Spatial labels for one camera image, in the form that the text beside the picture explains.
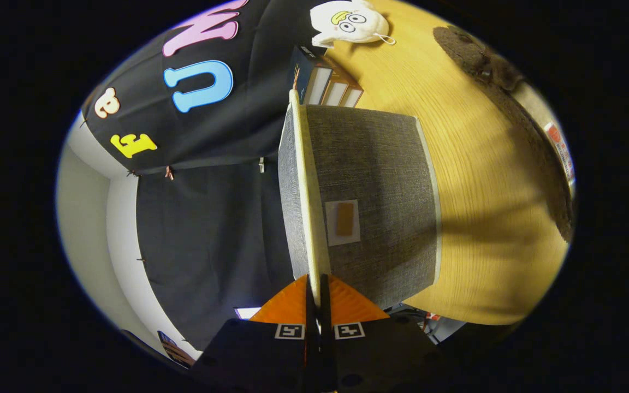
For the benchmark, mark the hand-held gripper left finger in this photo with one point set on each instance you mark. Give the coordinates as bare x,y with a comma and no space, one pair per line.
310,349

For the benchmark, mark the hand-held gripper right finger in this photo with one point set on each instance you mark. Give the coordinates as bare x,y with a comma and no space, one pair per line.
325,349

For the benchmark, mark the grey fabric storage box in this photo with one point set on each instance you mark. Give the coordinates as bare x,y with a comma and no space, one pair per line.
380,180

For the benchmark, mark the brown fuzzy slipper shoe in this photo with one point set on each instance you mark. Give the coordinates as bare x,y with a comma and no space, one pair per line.
522,125

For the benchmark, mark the orange cloth clip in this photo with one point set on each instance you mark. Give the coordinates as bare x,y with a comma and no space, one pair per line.
168,173

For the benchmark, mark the brown-spine book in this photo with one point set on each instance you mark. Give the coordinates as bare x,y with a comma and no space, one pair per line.
336,91
352,97

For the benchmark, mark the dark-cover book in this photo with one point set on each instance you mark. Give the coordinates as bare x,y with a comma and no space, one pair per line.
302,71

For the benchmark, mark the white plush toy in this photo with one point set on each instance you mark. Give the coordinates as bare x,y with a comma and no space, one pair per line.
350,22

